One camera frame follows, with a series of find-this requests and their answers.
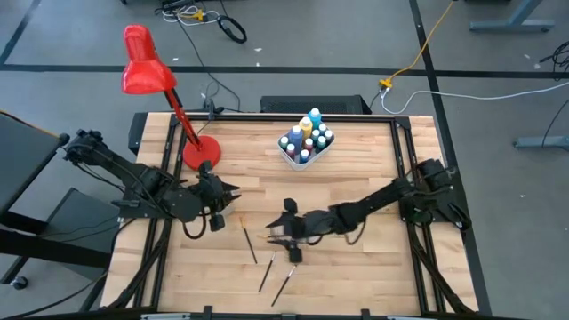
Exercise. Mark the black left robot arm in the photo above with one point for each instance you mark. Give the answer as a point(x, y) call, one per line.
point(124, 171)

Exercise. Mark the large purple paint bottle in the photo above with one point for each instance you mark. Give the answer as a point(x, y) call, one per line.
point(296, 135)

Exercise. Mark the large yellow paint bottle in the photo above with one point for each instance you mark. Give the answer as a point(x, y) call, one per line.
point(306, 126)

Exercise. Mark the gold-ferrule black paintbrush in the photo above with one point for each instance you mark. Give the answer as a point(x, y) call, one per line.
point(249, 240)

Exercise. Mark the black aluminium table frame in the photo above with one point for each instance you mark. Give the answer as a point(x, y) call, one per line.
point(249, 117)

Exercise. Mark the red desk lamp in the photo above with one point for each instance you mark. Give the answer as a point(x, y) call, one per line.
point(146, 66)

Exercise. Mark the small black paint bottle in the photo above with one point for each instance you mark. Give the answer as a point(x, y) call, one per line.
point(329, 134)

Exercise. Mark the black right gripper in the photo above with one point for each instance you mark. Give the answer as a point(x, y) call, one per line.
point(311, 224)

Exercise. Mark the large turquoise paint bottle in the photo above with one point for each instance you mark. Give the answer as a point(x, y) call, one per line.
point(315, 116)

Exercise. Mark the black computer case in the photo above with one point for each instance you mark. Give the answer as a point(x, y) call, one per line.
point(311, 103)

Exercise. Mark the black table clamp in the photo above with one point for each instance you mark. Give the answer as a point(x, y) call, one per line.
point(212, 109)

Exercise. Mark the thin silver-ferrule black paintbrush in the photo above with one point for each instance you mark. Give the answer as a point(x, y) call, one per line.
point(283, 285)
point(268, 271)

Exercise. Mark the grey desk leg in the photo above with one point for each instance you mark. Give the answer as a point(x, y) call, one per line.
point(520, 13)

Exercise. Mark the white plastic tray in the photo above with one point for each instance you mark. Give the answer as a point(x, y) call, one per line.
point(294, 163)

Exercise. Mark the small maroon paint bottle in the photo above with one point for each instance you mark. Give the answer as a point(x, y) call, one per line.
point(290, 150)

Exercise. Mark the grey desk foot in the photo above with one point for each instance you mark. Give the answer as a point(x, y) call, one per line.
point(542, 142)

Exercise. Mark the black side cart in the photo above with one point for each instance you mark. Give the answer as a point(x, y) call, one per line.
point(26, 155)

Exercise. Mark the small dark green paint bottle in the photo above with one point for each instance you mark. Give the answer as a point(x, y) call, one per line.
point(284, 143)

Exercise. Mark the small teal paint bottle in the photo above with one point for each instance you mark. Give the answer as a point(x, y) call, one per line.
point(315, 134)

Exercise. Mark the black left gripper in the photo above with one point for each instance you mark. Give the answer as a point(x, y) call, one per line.
point(209, 193)

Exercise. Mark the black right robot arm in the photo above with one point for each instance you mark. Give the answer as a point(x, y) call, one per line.
point(378, 200)

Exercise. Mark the small blue paint bottle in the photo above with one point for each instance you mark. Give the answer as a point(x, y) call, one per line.
point(323, 128)
point(304, 156)

